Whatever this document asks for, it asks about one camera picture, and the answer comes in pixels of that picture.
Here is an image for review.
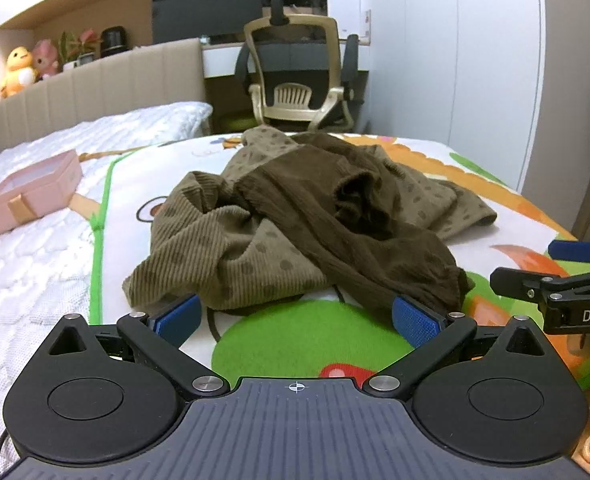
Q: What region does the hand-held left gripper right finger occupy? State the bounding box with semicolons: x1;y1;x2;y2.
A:
362;295;548;402

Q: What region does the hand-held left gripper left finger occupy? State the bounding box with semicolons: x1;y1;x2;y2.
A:
49;294;232;402

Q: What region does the pink gift box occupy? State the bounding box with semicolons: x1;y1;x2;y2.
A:
0;150;83;239

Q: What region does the white desk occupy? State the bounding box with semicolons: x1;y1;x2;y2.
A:
202;40;370;81

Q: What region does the black jar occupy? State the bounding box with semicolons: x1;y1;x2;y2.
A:
100;26;127;58

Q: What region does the white wardrobe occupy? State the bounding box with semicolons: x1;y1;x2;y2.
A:
325;0;546;196

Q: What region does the black cable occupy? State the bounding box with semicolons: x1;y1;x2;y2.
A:
0;432;13;478

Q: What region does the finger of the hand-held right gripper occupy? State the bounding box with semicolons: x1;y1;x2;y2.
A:
547;238;590;263
490;266;570;306

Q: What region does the potted plant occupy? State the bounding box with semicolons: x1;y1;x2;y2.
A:
59;29;98;72

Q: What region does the beige padded headboard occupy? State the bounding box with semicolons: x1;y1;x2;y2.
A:
0;37;210;153

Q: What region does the black computer monitor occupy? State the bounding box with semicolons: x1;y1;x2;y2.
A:
152;0;263;45

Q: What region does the brown polka dot corduroy dress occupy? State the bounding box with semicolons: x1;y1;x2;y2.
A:
122;127;498;323

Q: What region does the pink plush toy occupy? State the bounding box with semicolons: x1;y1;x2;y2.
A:
32;39;60;80

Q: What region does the yellow duck plush toy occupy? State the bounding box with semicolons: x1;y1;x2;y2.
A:
0;46;40;98

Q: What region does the beige mesh office chair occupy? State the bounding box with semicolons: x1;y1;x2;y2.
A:
235;0;366;133

